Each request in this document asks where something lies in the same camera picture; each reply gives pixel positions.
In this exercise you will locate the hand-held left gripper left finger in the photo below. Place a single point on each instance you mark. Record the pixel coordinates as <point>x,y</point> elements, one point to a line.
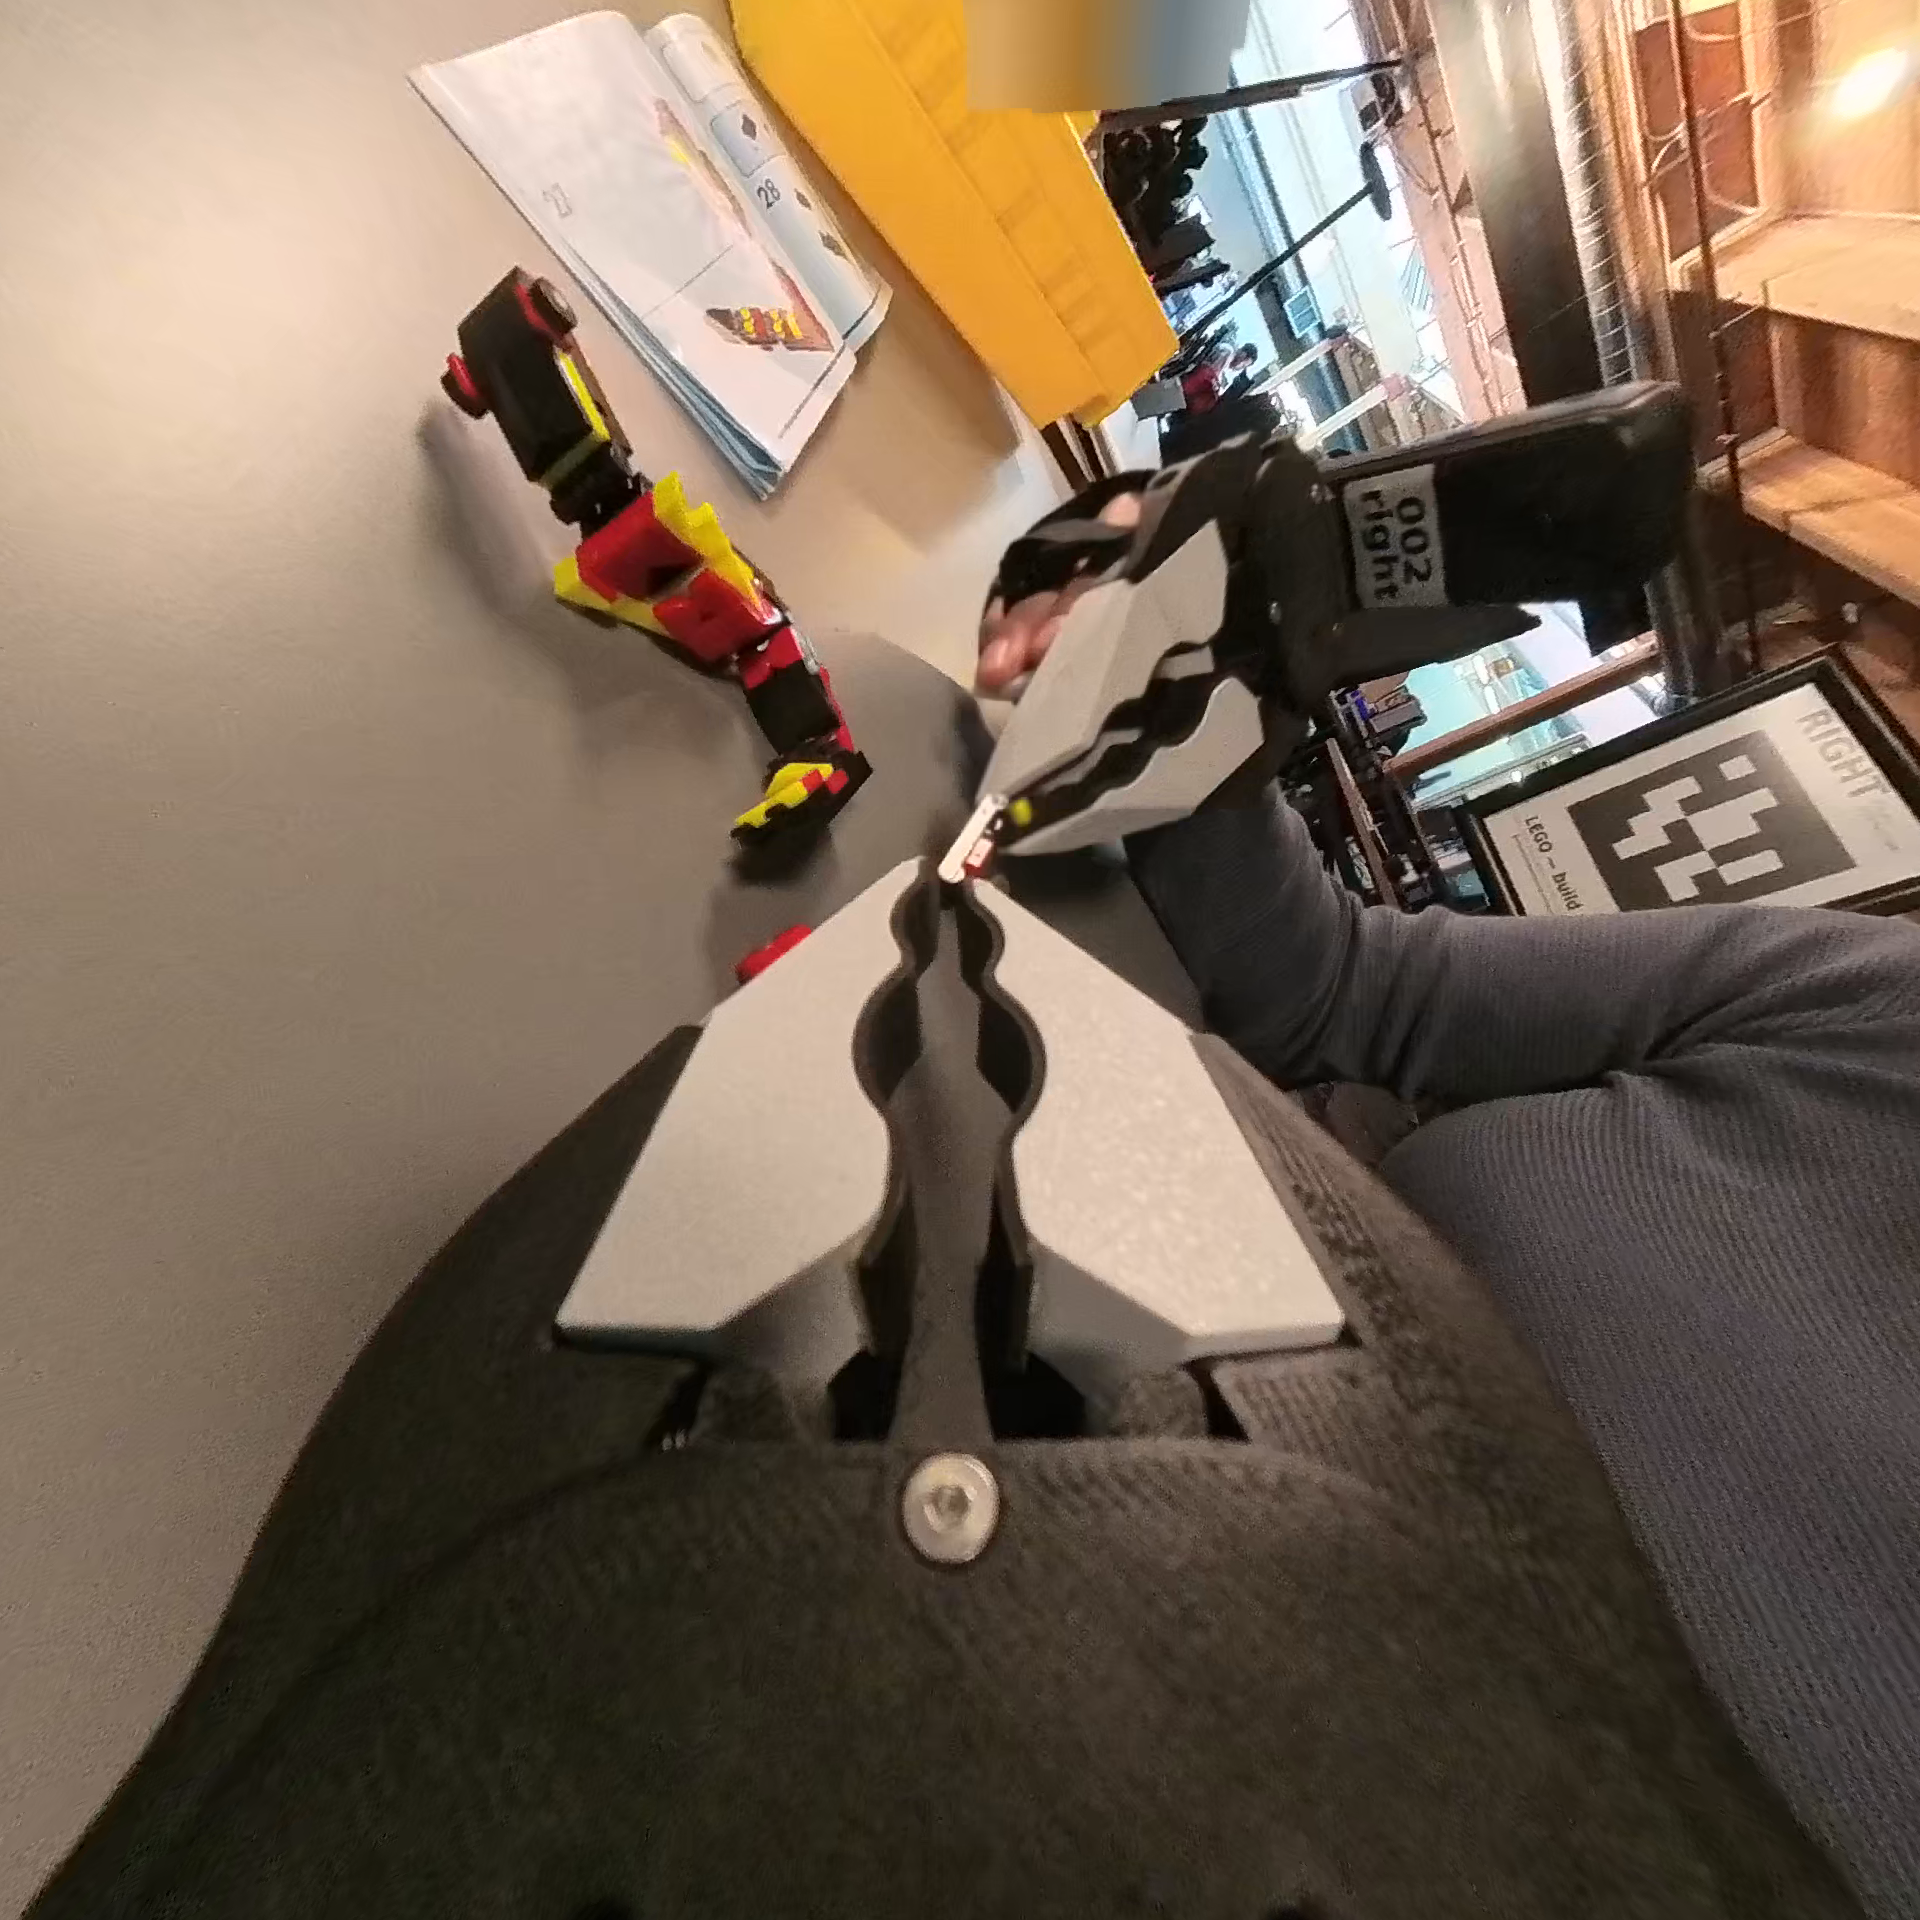
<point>721,1184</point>

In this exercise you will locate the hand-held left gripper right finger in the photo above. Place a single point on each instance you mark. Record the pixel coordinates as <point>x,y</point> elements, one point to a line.
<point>1185,1200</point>

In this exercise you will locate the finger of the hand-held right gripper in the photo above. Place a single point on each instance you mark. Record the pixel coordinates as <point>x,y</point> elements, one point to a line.
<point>1119,645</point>
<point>1185,763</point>

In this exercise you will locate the yellow-green lego claw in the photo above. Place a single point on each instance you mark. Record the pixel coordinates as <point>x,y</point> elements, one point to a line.
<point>969,848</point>

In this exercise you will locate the small red lego piece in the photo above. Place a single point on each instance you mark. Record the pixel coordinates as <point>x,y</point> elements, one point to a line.
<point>774,953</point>

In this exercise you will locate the black red yellow lego model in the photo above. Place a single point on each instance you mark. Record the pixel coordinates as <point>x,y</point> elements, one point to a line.
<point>661,585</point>

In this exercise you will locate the yellow plastic bin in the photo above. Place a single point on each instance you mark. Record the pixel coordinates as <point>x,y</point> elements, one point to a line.
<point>974,194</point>

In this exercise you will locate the person's right forearm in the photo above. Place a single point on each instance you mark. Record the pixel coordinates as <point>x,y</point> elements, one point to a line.
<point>1426,975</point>

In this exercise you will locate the wooden shelf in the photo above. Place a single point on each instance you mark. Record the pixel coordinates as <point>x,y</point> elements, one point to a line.
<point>1830,493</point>

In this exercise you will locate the black white marker board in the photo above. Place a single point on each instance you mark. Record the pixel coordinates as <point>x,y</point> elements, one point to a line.
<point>1694,810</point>

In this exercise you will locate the open instruction booklet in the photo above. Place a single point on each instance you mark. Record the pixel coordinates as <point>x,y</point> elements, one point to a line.
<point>661,224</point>

